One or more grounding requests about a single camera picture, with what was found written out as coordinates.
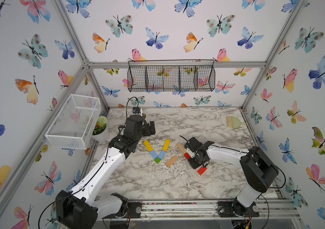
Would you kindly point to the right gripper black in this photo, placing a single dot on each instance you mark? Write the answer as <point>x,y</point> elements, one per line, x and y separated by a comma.
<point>193,165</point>

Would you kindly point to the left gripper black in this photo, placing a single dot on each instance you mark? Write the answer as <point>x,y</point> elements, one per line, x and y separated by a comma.
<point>147,132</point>

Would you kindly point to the red block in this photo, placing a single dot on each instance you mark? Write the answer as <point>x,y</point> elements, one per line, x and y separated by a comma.
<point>187,156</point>
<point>202,170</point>

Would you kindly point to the yellow block long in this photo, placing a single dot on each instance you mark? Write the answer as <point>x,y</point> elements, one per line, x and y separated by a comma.
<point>148,146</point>
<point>166,145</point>

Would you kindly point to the blue block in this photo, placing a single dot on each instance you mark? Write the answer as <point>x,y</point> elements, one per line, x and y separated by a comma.
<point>162,154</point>
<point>153,154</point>

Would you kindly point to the natural wood block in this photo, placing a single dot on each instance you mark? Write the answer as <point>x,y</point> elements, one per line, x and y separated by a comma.
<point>181,148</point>
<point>170,162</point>

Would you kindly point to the green small block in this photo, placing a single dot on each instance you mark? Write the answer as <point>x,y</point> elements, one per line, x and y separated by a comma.
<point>157,160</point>

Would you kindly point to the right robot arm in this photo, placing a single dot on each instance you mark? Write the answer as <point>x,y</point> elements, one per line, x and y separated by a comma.
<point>259,171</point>

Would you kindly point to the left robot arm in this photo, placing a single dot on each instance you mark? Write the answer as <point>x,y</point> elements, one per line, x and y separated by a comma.
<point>78,208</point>

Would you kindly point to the green hand brush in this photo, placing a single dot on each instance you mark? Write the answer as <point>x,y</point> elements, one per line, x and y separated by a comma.
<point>234,122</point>

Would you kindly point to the white pot flowering plant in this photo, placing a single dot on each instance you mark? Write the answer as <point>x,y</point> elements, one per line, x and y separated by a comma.
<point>101,131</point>

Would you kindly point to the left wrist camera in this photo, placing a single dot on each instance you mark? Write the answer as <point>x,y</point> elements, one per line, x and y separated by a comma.
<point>137,111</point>

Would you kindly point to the black wire wall basket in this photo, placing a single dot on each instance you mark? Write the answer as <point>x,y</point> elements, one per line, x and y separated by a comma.
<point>171,76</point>

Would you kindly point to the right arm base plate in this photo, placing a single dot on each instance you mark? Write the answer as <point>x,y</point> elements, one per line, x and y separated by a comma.
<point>232,208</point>

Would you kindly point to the white mesh wall basket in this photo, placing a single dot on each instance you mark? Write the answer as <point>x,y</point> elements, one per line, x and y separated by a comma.
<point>74,124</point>

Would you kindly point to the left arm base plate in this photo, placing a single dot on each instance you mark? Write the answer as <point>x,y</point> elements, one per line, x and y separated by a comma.
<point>134,210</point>

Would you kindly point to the aluminium front rail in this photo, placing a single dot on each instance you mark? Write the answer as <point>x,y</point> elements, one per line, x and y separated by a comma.
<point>182,210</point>

